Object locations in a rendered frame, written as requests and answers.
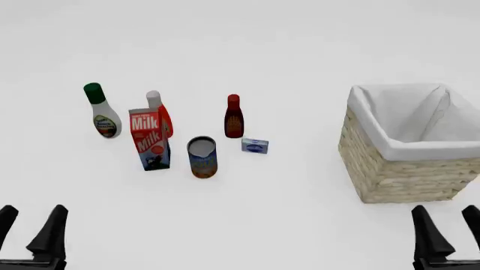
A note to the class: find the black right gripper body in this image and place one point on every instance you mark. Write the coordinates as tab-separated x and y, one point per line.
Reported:
446	265

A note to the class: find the red ketchup bottle white cap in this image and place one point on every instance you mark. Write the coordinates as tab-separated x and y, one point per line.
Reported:
165	118

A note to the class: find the dark red sauce bottle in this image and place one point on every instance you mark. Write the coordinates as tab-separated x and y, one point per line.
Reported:
234	121

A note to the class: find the wicker basket with white liner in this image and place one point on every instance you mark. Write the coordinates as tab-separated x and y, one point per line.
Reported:
408	157

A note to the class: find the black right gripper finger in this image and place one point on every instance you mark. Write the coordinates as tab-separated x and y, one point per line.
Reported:
431	239
473	222

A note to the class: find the red and blue milk carton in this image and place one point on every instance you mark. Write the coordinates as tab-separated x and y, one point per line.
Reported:
150	140

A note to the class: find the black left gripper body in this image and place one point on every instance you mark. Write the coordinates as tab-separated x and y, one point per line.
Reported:
30	264

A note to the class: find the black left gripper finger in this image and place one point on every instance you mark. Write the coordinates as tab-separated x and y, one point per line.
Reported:
50	236
6	218

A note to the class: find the white bottle with green cap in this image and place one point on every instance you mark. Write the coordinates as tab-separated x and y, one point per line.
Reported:
105	118

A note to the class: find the printed tin can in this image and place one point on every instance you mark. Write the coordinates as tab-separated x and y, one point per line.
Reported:
203	160

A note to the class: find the small blue printed box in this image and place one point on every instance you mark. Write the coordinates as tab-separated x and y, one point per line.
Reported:
255	145

